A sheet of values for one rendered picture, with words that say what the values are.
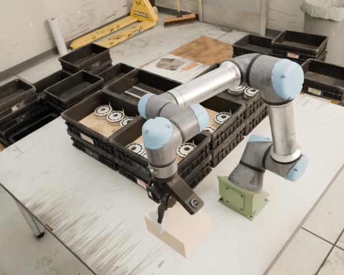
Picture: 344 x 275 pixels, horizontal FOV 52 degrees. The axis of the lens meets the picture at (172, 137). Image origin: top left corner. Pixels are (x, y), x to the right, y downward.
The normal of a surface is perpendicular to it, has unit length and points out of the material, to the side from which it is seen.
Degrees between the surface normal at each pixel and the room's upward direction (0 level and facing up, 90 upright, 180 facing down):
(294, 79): 78
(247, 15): 90
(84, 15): 90
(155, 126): 0
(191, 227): 0
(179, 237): 0
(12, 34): 90
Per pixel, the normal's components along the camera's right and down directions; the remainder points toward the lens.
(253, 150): -0.67, -0.15
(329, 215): -0.11, -0.77
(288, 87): 0.61, 0.26
